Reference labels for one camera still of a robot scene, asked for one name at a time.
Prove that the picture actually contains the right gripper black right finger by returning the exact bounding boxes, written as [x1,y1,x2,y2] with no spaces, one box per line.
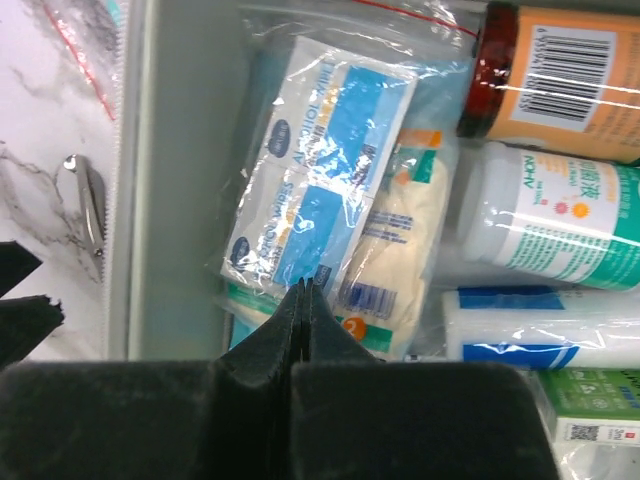
[289,285,559,479]

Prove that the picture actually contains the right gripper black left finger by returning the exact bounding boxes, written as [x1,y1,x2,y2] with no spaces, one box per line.
[1,284,305,479]

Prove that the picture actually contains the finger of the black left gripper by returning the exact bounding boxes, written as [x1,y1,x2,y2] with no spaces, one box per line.
[1,241,64,370]

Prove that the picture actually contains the white blue bandage roll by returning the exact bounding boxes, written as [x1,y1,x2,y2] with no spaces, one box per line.
[441,285,639,370]

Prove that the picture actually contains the green medicine box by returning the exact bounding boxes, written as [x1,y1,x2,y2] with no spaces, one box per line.
[532,368,639,447]

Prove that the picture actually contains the grey medicine kit case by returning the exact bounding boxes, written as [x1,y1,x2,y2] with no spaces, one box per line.
[104,0,640,480]

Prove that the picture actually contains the dotted plaster packet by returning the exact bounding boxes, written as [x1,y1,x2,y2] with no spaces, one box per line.
[42,0,129,120]

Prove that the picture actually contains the white green medicine bottle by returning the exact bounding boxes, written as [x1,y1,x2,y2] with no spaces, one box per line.
[456,142,639,291]

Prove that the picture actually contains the blue white wipes packet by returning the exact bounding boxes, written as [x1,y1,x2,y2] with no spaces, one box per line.
[221,36,418,296]

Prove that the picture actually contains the amber medicine bottle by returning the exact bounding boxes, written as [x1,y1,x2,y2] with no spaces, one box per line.
[457,1,639,166]

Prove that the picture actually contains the cotton swab bag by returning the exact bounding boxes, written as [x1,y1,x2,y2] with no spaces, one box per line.
[216,282,280,349]

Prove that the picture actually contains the black handled scissors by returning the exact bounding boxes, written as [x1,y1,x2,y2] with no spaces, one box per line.
[63,154,106,264]

